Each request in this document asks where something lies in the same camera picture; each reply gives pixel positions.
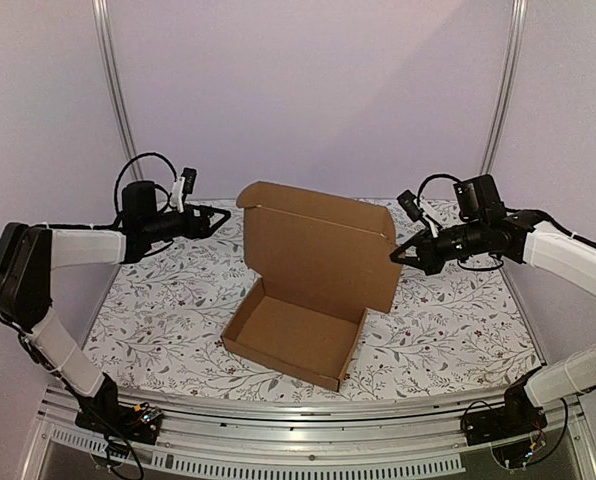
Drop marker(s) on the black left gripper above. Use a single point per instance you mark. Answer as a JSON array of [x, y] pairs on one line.
[[200, 228]]

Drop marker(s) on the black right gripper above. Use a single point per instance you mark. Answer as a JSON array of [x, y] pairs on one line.
[[427, 250]]

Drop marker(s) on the brown cardboard box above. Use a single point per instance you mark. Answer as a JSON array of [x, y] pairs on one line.
[[323, 263]]

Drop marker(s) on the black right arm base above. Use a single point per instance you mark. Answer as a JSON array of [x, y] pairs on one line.
[[482, 423]]

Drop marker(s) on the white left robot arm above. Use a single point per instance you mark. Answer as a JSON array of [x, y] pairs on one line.
[[29, 254]]

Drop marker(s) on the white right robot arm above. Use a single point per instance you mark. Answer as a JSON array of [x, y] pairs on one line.
[[527, 237]]

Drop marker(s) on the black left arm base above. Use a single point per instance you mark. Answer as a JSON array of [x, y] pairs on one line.
[[103, 413]]

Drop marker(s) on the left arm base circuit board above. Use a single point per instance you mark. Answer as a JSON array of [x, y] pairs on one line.
[[144, 414]]

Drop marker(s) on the floral patterned table mat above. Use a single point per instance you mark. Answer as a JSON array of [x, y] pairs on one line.
[[160, 326]]

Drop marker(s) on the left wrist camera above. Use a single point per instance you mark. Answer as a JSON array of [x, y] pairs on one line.
[[182, 187]]

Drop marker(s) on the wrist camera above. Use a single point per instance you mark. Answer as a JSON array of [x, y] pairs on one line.
[[182, 187], [419, 210]]

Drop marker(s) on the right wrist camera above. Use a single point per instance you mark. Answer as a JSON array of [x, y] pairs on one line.
[[419, 210]]

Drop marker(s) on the aluminium front table rail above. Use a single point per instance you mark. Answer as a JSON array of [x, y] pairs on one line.
[[417, 438]]

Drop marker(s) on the left aluminium corner post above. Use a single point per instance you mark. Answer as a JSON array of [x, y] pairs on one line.
[[102, 22]]

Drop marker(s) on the aluminium corner post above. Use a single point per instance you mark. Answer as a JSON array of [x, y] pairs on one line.
[[102, 22], [505, 90]]

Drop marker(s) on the right aluminium corner post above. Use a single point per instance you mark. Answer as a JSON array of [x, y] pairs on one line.
[[505, 90]]

